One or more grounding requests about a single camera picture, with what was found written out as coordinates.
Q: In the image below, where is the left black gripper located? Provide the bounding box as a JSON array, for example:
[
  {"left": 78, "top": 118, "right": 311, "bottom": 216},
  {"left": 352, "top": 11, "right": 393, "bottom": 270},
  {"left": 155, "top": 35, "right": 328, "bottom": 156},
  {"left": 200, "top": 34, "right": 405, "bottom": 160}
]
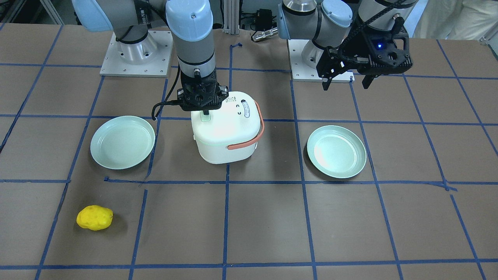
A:
[{"left": 316, "top": 16, "right": 413, "bottom": 91}]

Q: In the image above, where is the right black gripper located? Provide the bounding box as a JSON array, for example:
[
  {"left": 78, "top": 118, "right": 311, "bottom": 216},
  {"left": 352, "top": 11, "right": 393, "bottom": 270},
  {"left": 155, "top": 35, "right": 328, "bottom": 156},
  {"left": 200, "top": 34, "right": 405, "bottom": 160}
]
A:
[{"left": 177, "top": 70, "right": 229, "bottom": 117}]

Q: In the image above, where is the white rice cooker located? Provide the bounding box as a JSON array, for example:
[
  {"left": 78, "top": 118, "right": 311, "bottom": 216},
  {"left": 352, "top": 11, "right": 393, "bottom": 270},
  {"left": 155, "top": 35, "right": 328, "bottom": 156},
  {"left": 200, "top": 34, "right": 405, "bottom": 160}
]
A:
[{"left": 191, "top": 91, "right": 265, "bottom": 164}]

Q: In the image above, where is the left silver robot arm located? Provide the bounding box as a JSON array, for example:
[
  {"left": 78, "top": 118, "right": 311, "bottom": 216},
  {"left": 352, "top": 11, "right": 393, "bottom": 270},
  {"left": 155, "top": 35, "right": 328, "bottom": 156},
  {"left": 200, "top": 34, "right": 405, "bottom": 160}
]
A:
[{"left": 277, "top": 0, "right": 416, "bottom": 90}]

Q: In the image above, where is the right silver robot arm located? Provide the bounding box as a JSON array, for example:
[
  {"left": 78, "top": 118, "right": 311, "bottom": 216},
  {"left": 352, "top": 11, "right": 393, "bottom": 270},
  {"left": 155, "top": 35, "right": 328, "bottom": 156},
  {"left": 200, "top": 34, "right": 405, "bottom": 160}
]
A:
[{"left": 72, "top": 0, "right": 229, "bottom": 119}]

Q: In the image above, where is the green plate far side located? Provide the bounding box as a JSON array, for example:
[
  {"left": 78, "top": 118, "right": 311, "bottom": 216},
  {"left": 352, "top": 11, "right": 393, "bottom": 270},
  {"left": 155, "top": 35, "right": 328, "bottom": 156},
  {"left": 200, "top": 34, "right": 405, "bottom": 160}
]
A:
[{"left": 307, "top": 125, "right": 367, "bottom": 179}]

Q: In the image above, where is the green plate near potato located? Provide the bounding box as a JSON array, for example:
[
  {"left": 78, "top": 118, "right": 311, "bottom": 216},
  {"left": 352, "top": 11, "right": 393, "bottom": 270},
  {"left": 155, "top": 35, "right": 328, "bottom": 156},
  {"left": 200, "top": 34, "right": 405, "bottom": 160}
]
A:
[{"left": 89, "top": 115, "right": 155, "bottom": 170}]

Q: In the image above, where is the silver connector plug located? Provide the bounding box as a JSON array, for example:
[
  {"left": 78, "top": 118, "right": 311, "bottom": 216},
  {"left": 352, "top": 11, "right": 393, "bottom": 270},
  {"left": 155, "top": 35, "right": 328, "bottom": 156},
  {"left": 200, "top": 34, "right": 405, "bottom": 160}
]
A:
[{"left": 251, "top": 27, "right": 279, "bottom": 43}]

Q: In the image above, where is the black box behind table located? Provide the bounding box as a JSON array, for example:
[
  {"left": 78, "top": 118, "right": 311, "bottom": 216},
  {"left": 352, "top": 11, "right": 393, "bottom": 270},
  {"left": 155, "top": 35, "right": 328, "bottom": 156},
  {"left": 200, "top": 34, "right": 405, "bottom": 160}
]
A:
[{"left": 254, "top": 9, "right": 273, "bottom": 30}]

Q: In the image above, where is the yellow toy potato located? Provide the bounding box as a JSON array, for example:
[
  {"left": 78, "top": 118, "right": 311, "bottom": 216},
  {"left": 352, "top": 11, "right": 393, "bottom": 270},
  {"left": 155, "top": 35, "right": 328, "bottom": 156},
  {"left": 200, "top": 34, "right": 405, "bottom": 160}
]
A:
[{"left": 76, "top": 205, "right": 114, "bottom": 231}]

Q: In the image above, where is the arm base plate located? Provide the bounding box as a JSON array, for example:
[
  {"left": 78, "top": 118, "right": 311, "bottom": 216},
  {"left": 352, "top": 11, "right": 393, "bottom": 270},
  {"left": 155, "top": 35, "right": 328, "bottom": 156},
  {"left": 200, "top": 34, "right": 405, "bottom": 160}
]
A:
[
  {"left": 287, "top": 39, "right": 355, "bottom": 83},
  {"left": 100, "top": 31, "right": 173, "bottom": 78}
]

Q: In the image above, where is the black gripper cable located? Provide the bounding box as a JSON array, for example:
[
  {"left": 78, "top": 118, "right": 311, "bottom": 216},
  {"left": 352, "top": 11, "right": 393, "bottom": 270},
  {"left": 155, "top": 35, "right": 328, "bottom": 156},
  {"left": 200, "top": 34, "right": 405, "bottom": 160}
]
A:
[{"left": 151, "top": 66, "right": 183, "bottom": 121}]

